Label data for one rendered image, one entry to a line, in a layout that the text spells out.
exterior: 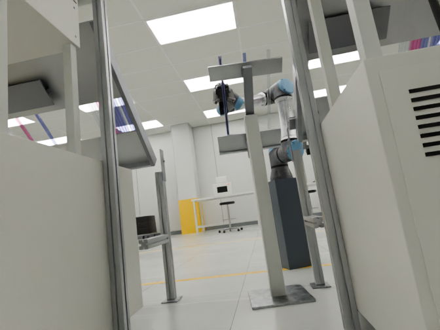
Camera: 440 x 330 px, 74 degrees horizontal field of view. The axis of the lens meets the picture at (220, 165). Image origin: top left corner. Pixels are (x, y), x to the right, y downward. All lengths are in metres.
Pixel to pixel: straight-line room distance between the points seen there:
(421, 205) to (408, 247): 0.07
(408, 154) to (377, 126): 0.07
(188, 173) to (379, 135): 7.41
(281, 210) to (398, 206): 1.34
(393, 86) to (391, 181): 0.17
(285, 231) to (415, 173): 1.36
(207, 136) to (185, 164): 1.15
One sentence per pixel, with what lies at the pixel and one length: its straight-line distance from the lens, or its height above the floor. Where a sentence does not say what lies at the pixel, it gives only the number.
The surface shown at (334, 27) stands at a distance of 1.32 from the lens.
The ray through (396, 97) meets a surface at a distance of 0.60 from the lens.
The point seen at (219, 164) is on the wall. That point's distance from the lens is 8.27.
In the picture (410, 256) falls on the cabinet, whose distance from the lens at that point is 0.58.
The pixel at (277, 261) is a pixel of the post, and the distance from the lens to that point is 1.34.
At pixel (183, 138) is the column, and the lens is 8.09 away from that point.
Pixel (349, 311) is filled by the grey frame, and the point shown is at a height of 0.06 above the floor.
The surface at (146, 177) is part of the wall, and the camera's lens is 8.82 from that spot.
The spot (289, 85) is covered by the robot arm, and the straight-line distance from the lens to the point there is 1.99.
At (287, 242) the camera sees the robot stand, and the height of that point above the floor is 0.16.
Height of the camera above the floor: 0.38
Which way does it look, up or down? 10 degrees up
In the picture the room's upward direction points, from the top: 8 degrees counter-clockwise
